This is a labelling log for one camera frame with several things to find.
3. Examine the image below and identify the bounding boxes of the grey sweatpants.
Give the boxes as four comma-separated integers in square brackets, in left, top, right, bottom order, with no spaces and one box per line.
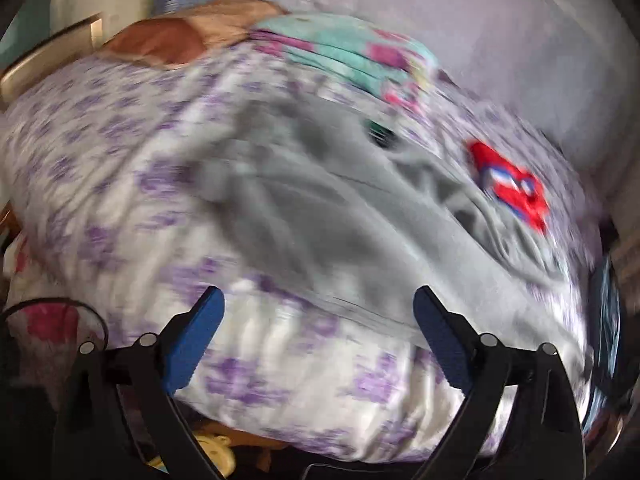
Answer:
[192,96,585,382]

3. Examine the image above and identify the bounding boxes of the purple floral bed sheet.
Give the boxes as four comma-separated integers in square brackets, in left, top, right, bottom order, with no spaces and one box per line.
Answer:
[1,44,600,462]

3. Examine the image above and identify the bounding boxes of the red blue folded garment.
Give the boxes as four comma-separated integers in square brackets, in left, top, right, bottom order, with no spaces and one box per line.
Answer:
[468,140,549,234]

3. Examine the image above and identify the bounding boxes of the brown orange pillow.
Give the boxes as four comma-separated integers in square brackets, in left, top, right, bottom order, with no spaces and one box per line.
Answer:
[99,0,285,70]

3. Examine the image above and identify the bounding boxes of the teal pink folded blanket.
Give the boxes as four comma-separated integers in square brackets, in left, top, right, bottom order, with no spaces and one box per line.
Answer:
[250,13,439,115]

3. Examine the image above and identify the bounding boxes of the black cable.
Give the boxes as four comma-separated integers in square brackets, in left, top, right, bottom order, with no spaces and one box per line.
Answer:
[0,297,111,356]

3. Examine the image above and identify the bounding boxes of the lilac wall curtain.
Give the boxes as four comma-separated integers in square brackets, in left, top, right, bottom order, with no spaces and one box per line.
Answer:
[219,0,640,181]

